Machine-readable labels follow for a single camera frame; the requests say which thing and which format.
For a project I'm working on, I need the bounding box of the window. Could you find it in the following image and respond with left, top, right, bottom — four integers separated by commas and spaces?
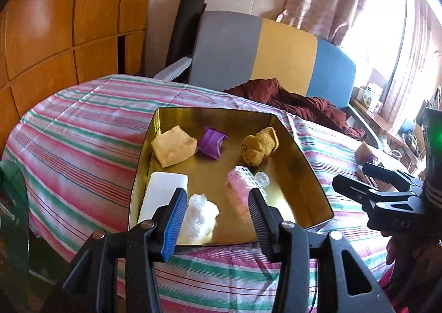
340, 0, 415, 90

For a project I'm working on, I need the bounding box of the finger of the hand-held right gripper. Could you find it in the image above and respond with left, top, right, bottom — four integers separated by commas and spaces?
362, 162, 423, 196
332, 174, 380, 212

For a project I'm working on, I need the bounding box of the maroon jacket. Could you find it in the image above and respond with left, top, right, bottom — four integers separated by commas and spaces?
223, 78, 366, 139

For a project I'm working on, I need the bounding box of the black rolled mat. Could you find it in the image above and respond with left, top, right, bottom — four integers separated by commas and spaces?
165, 0, 208, 70

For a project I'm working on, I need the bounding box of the clear plastic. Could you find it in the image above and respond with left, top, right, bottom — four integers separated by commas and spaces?
178, 194, 220, 244

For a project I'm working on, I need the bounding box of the wooden wardrobe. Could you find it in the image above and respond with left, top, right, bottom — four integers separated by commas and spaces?
0, 0, 159, 148

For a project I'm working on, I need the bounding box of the purple packet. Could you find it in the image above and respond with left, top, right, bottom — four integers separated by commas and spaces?
198, 126, 227, 160

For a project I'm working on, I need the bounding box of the grey yellow blue chair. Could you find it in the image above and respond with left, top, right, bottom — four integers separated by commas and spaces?
154, 11, 384, 153

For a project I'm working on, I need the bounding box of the wooden side table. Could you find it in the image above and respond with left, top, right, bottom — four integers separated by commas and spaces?
349, 99, 404, 148

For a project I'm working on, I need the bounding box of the white rectangular box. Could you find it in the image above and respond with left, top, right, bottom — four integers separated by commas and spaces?
137, 171, 189, 225

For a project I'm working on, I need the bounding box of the dark green object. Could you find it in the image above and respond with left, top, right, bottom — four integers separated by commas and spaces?
0, 159, 30, 313

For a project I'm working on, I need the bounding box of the small yellow sponge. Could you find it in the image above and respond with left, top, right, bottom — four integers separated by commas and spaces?
355, 142, 378, 165

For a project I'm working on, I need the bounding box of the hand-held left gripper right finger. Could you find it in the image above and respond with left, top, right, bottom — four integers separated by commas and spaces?
248, 187, 396, 313

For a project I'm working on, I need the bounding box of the striped bed sheet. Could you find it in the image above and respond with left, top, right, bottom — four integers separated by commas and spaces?
2, 74, 398, 313

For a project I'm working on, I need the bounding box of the gold metal tin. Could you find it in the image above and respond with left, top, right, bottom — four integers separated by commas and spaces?
128, 106, 334, 247

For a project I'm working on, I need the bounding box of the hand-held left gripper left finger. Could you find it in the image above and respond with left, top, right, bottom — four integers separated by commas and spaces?
62, 187, 189, 313

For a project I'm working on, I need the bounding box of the tall white carton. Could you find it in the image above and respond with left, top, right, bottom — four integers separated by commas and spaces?
364, 83, 383, 108

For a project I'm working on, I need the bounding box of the pink hair roller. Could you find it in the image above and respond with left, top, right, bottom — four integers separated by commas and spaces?
226, 166, 260, 203

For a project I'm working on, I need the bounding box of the yellow knit sock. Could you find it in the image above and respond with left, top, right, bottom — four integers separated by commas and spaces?
241, 127, 280, 166

